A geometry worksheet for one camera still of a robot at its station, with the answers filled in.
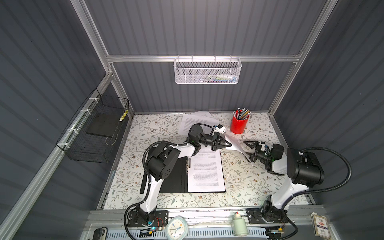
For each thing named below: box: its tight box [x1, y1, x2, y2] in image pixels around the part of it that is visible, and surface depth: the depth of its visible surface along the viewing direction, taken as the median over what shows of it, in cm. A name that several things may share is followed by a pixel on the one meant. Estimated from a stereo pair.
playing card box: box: [311, 212, 331, 240], surface depth 72 cm
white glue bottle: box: [231, 211, 248, 237], surface depth 67 cm
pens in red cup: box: [232, 108, 252, 120], surface depth 104 cm
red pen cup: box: [230, 115, 248, 134], surface depth 109 cm
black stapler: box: [92, 227, 108, 240], surface depth 68 cm
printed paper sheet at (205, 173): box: [188, 146, 226, 193], surface depth 90 cm
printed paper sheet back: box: [179, 111, 220, 137], surface depth 119 cm
